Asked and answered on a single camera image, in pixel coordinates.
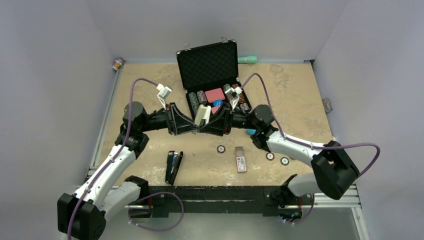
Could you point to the red staple box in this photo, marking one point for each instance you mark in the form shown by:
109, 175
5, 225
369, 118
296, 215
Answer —
240, 159

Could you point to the small orange bottle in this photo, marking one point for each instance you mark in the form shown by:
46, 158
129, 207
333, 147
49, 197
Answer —
119, 62

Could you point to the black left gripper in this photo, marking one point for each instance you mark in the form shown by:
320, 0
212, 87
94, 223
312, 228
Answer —
178, 123

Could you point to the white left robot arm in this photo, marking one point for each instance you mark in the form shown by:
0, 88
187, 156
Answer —
83, 215

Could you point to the brown poker chip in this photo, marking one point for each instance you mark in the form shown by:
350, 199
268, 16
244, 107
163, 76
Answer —
221, 149

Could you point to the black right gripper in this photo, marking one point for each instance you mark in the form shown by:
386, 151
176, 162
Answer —
220, 124

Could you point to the pink card deck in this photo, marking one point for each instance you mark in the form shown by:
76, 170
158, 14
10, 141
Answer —
213, 95

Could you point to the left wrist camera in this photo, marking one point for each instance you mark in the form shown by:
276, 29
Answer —
163, 93

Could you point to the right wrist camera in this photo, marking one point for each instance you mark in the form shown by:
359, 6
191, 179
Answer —
233, 95

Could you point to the beige stapler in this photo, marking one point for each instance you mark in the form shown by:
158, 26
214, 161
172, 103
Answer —
202, 116

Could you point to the black poker chip case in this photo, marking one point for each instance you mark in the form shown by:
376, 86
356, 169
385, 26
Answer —
208, 67

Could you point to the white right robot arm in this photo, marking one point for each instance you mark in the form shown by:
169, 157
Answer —
333, 170

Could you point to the black stapler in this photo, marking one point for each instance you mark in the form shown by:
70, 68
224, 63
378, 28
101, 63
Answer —
173, 163

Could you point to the blue marker pen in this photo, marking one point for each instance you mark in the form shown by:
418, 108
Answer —
251, 132

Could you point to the red-brown poker chip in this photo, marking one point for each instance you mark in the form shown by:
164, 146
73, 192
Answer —
270, 156

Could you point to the green poker chip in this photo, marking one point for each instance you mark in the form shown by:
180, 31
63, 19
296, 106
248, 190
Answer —
284, 161

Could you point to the mint green bottle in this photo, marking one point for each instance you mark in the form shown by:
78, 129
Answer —
247, 60

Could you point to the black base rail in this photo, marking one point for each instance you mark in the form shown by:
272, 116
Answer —
269, 201

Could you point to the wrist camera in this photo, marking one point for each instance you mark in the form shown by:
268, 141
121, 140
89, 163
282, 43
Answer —
233, 95
163, 93

